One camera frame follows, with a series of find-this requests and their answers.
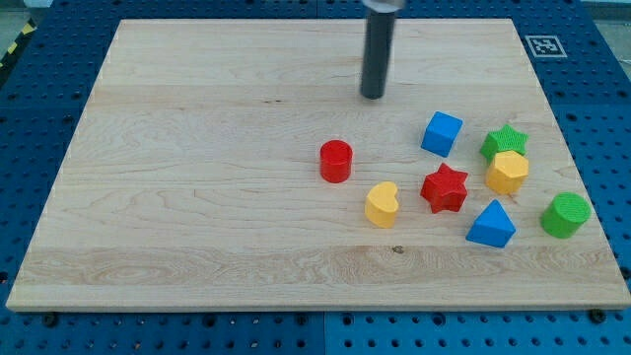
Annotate yellow heart block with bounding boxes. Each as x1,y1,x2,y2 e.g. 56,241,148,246
365,181,399,228

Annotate blue cube block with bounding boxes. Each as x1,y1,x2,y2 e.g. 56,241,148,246
421,111,462,158

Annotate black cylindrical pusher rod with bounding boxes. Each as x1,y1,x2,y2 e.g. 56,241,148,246
360,10,397,100

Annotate green star block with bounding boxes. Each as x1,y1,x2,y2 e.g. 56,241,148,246
479,124,528,163

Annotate yellow hexagon block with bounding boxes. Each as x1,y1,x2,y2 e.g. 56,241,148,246
485,151,529,194

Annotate white fiducial marker tag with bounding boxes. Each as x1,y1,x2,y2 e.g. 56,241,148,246
526,35,567,58

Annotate red star block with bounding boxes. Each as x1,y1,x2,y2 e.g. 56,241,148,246
420,163,468,214

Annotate blue triangle block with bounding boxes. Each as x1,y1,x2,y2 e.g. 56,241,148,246
465,199,517,249

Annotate light wooden board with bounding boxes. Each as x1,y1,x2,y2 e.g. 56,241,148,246
7,19,630,313

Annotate red cylinder block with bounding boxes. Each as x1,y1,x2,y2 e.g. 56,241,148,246
319,140,353,183

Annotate silver rod mount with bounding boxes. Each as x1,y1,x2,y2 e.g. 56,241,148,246
362,0,405,13

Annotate green cylinder block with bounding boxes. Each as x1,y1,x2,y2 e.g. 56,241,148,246
540,192,592,239

